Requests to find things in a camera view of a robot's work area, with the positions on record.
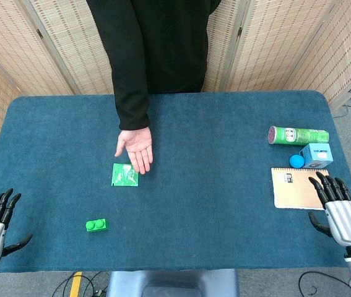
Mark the blue ball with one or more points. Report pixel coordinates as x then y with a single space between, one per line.
296 161

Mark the light blue cardboard box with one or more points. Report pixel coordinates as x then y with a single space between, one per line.
317 154

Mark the person's torso black sweater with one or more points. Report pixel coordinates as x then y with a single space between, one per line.
169 43

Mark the blue table cloth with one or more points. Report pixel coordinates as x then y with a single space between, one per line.
193 201

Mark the robot right five-finger hand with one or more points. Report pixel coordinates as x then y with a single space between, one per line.
345 219

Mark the person's right hand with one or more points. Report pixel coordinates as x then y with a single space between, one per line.
138 145

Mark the green toy brick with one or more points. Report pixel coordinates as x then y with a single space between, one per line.
96 226

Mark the green cylindrical can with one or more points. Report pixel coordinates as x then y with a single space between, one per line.
302 136

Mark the green foil sachet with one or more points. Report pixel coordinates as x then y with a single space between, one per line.
122 178

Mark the grey-blue robot torso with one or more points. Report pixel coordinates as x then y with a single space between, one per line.
172 283

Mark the person's right forearm black sleeve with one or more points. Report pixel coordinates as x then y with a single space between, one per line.
130 99

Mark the brown spiral notebook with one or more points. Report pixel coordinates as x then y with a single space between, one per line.
296 191

